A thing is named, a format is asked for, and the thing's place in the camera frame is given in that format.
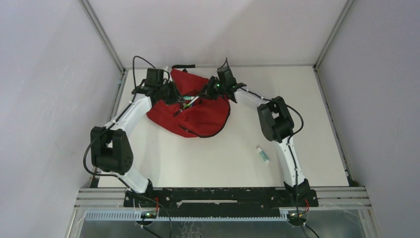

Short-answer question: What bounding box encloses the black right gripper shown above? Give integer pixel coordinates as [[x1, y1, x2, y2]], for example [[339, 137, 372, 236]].
[[196, 76, 226, 101]]

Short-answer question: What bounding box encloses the green capped white pen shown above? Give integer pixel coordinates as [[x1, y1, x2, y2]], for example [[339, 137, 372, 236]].
[[183, 96, 200, 109]]

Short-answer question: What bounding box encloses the red student backpack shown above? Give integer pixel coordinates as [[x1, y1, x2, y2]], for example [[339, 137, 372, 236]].
[[146, 69, 231, 138]]

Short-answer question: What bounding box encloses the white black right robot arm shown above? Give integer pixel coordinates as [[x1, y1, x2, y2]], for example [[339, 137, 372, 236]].
[[204, 66, 311, 206]]

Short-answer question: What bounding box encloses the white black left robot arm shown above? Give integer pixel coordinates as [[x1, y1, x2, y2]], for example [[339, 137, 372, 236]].
[[86, 66, 181, 207]]

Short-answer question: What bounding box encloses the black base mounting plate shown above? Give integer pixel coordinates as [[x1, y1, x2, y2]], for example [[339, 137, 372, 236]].
[[123, 187, 319, 208]]

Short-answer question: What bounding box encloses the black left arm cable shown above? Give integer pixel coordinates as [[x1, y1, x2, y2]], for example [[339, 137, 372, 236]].
[[82, 56, 172, 238]]

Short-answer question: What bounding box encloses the aluminium frame rail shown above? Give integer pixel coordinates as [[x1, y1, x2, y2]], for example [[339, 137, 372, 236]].
[[78, 0, 125, 74]]

